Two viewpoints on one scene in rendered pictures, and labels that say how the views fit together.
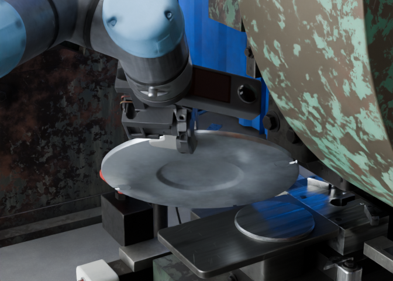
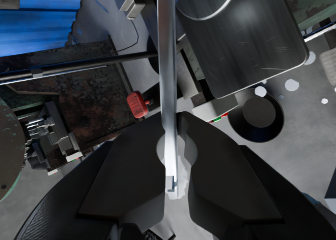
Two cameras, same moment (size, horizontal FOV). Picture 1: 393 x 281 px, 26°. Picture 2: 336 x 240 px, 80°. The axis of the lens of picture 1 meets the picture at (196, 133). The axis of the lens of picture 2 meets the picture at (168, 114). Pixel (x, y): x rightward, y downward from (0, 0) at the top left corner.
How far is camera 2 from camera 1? 1.03 m
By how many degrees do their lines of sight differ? 31
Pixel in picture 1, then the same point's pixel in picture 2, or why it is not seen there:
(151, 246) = (182, 80)
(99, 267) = (200, 112)
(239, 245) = (249, 12)
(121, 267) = (198, 98)
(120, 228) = not seen: hidden behind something
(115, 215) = not seen: hidden behind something
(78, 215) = (125, 83)
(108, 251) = (138, 72)
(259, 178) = not seen: outside the picture
